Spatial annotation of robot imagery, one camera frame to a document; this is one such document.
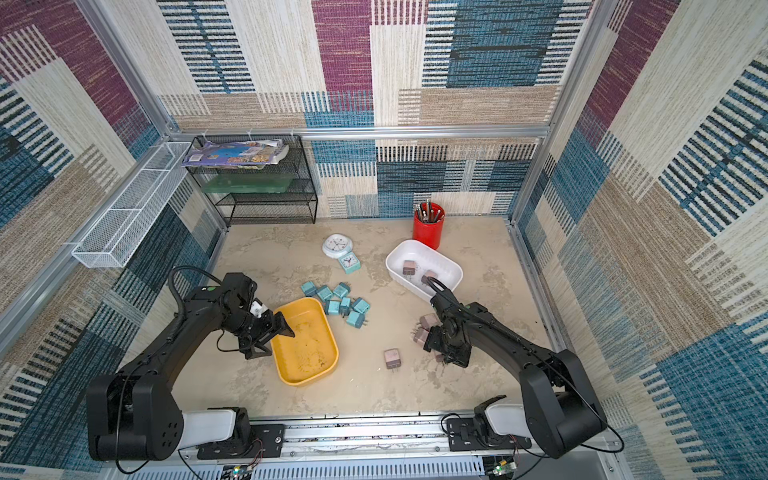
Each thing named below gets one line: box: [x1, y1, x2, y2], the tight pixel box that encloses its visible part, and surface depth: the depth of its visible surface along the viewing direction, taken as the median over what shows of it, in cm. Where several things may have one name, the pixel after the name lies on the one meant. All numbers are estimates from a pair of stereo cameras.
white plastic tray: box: [385, 239, 464, 302], surface depth 107 cm
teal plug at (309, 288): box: [301, 281, 317, 297], surface depth 101 cm
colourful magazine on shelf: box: [182, 139, 290, 170], surface depth 83 cm
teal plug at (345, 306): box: [339, 297, 352, 318], surface depth 96 cm
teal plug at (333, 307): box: [326, 300, 341, 316], surface depth 96 cm
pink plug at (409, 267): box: [402, 259, 416, 275], surface depth 107 cm
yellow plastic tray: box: [270, 297, 339, 387], surface depth 89 cm
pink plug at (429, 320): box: [417, 313, 442, 330], surface depth 93 cm
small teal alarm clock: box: [338, 251, 360, 275], surface depth 107 cm
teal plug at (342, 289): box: [333, 282, 351, 298], surface depth 101 cm
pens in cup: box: [414, 198, 445, 223], surface depth 104 cm
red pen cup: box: [413, 202, 445, 250], surface depth 107 cm
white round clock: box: [322, 233, 354, 259], surface depth 111 cm
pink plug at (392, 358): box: [384, 348, 402, 373], surface depth 87 cm
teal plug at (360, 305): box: [352, 297, 370, 314], surface depth 96 cm
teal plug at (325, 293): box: [315, 285, 333, 302], surface depth 100 cm
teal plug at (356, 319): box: [346, 310, 368, 329], surface depth 94 cm
